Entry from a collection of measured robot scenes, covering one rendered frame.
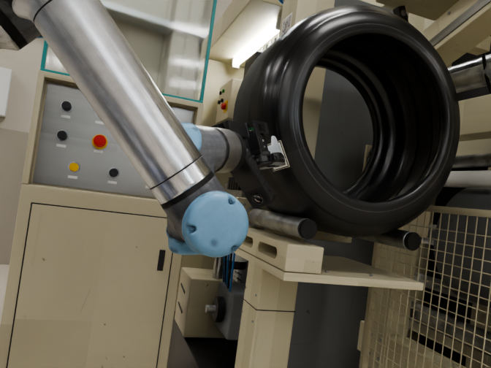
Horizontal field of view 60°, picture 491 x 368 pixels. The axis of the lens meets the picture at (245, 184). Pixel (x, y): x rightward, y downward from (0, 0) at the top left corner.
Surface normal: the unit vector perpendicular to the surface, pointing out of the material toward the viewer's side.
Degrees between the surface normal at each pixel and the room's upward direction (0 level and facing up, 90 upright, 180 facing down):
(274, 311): 90
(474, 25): 162
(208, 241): 89
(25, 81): 90
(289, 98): 89
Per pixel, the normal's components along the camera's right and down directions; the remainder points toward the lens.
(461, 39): -0.03, 0.95
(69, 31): -0.04, 0.23
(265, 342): 0.32, 0.01
